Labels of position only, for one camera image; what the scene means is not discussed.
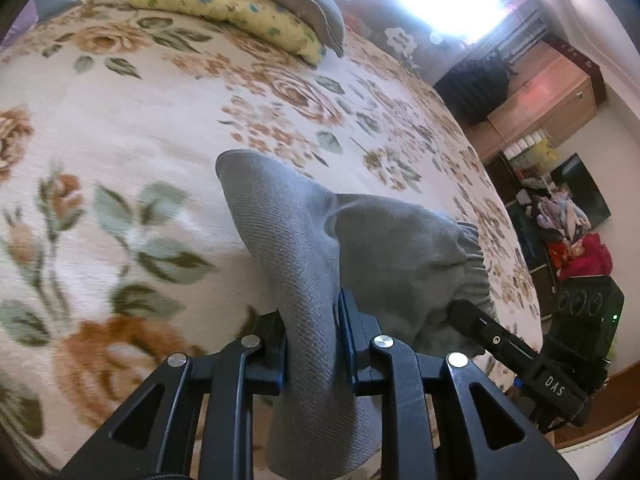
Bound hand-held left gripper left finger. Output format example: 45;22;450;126
57;310;288;480

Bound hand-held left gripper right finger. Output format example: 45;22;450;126
334;289;563;480

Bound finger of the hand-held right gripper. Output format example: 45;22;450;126
446;300;543;370

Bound grey pants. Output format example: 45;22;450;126
215;149;498;476

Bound red clothes heap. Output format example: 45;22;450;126
547;232;613;281

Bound dark tv stand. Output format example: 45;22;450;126
505;200;557;301

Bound pile of pastel clothes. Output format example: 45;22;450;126
517;180;591;243

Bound black tv screen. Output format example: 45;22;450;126
550;152;612;228

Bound yellow bag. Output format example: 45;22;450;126
522;140;558;171

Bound row of white bottles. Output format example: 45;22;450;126
502;130;546;158

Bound wooden cabinet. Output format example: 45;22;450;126
475;40;598;163

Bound black backpack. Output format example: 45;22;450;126
435;57;511;126

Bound floral bed blanket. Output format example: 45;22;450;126
0;0;543;476

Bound white cloud cushion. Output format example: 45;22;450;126
385;27;418;56

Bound yellow floral pillow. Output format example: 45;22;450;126
125;0;326;66

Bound purple pillow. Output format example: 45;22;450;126
7;0;40;43

